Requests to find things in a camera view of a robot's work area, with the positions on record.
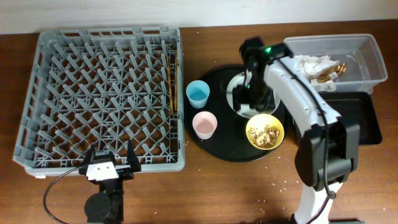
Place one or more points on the pink plastic cup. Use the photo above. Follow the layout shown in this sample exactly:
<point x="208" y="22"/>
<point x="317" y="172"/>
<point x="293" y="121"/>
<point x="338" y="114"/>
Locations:
<point x="204" y="124"/>

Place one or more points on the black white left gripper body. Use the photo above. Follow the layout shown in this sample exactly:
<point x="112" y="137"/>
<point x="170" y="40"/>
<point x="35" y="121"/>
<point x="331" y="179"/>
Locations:
<point x="124" y="173"/>

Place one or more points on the grey dishwasher rack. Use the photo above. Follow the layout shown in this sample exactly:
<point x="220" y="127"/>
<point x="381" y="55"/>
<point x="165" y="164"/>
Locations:
<point x="102" y="87"/>

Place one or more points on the yellow bowl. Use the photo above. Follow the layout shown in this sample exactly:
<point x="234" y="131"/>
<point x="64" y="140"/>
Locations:
<point x="260" y="120"/>

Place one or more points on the white napkin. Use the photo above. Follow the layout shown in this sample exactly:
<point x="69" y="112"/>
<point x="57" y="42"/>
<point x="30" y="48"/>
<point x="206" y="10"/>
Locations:
<point x="313" y="67"/>

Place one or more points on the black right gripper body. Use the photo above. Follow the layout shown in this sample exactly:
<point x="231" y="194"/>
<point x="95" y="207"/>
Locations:
<point x="257" y="89"/>

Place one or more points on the rectangular black tray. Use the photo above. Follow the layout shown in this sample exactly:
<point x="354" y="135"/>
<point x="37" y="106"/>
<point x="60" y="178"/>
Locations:
<point x="356" y="106"/>

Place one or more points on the blue plastic cup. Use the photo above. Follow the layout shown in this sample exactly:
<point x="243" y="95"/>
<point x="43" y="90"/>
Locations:
<point x="198" y="92"/>

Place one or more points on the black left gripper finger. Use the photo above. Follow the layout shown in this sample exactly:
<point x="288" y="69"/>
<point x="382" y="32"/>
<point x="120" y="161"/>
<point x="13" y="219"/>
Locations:
<point x="132" y="159"/>
<point x="88" y="158"/>

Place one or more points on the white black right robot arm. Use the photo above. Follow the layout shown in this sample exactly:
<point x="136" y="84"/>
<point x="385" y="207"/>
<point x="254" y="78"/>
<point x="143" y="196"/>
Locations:
<point x="328" y="150"/>

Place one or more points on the brown food scraps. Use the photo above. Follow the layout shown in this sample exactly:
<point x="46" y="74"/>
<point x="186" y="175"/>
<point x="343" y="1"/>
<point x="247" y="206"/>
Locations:
<point x="265" y="137"/>

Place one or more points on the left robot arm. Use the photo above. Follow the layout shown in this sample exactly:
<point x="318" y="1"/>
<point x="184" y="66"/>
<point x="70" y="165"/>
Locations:
<point x="107" y="206"/>

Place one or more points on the white round plate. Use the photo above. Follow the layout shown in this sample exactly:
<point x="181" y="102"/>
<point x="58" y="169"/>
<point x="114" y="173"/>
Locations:
<point x="246" y="111"/>

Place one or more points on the round black tray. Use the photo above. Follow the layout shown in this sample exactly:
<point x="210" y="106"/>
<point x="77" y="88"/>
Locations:
<point x="229" y="141"/>

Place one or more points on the brown wooden chopstick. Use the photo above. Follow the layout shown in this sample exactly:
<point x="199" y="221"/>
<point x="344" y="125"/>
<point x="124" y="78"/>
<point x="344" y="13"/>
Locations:
<point x="170" y="86"/>
<point x="175" y="81"/>

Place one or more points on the clear plastic bin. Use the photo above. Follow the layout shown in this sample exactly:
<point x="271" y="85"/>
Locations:
<point x="361" y="53"/>

